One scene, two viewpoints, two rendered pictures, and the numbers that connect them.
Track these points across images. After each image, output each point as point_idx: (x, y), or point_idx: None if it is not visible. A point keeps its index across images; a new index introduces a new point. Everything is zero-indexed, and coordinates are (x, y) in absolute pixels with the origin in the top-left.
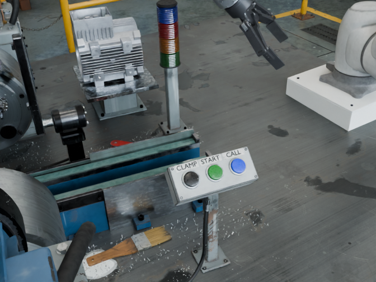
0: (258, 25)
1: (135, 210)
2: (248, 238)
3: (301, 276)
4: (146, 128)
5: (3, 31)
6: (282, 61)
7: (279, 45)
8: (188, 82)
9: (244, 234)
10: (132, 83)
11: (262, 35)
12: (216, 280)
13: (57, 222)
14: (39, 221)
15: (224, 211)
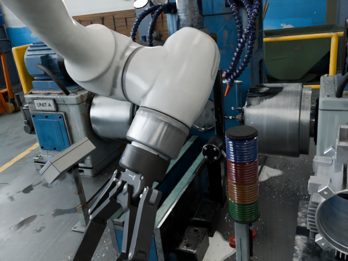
0: (109, 195)
1: None
2: (69, 248)
3: (20, 251)
4: None
5: (323, 94)
6: (74, 252)
7: None
8: None
9: (73, 249)
10: (315, 241)
11: (102, 207)
12: (74, 220)
13: (109, 114)
14: (103, 102)
15: (101, 253)
